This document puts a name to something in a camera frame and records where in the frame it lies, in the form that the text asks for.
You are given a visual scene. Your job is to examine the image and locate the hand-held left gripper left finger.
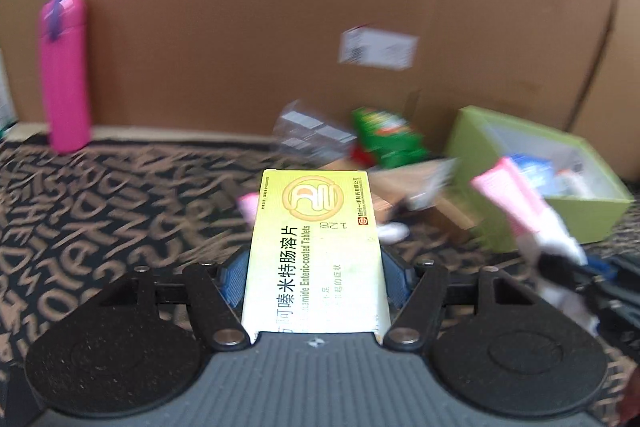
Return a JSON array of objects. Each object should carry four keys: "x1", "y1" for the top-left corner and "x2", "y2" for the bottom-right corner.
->
[{"x1": 95, "y1": 252, "x2": 251, "y2": 352}]

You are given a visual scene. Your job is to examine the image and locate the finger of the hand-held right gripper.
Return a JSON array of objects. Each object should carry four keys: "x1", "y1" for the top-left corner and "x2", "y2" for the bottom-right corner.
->
[
  {"x1": 537, "y1": 252, "x2": 640, "y2": 290},
  {"x1": 585, "y1": 287, "x2": 640, "y2": 350}
]

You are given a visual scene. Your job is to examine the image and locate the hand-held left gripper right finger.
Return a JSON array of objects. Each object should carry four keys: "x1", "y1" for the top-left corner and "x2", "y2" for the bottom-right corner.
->
[{"x1": 381, "y1": 248, "x2": 542, "y2": 352}]

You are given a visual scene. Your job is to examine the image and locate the lime green cardboard box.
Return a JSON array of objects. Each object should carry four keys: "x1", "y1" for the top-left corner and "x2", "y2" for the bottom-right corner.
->
[{"x1": 444, "y1": 106, "x2": 633, "y2": 253}]

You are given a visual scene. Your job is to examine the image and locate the yellow medicine box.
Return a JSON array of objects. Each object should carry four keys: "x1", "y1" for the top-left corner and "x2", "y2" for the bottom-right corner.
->
[{"x1": 241, "y1": 169, "x2": 392, "y2": 342}]

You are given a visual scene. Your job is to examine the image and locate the pink tube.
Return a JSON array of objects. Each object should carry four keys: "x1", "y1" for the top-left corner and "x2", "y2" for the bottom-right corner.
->
[
  {"x1": 470, "y1": 157, "x2": 587, "y2": 264},
  {"x1": 237, "y1": 193, "x2": 259, "y2": 222}
]

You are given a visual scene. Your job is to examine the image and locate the plain green box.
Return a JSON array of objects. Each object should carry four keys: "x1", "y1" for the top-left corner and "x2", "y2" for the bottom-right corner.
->
[{"x1": 370, "y1": 134, "x2": 430, "y2": 168}]

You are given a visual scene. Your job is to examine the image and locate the white small bottle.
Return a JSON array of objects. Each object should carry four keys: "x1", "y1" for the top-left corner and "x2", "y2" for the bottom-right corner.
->
[{"x1": 555, "y1": 169, "x2": 596, "y2": 200}]

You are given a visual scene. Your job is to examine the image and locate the brown small box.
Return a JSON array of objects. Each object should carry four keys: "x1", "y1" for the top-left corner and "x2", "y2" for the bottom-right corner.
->
[{"x1": 367, "y1": 166, "x2": 481, "y2": 243}]

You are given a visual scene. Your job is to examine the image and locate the blue cube box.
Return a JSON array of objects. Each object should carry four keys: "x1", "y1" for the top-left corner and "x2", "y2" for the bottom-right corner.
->
[{"x1": 510, "y1": 154, "x2": 556, "y2": 198}]

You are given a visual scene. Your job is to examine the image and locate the black patterned tablecloth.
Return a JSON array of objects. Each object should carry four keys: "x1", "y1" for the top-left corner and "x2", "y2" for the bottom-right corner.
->
[{"x1": 0, "y1": 127, "x2": 640, "y2": 427}]

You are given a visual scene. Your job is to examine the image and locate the green printed box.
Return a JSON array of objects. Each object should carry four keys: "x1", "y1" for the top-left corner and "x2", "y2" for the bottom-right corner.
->
[{"x1": 351, "y1": 107, "x2": 416, "y2": 148}]

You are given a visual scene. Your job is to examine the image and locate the clear plastic package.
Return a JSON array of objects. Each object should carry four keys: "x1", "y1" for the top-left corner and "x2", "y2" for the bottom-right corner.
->
[{"x1": 272, "y1": 99, "x2": 358, "y2": 162}]

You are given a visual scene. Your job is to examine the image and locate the white shipping label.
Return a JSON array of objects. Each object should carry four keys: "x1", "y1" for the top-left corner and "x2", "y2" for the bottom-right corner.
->
[{"x1": 339, "y1": 26, "x2": 420, "y2": 70}]

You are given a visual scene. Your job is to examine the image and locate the pink water bottle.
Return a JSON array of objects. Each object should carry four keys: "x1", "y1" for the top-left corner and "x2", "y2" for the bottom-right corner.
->
[{"x1": 40, "y1": 0, "x2": 93, "y2": 154}]

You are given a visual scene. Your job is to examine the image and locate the brown cardboard sheet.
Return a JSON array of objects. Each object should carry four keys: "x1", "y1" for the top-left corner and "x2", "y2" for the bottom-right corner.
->
[{"x1": 0, "y1": 0, "x2": 640, "y2": 182}]

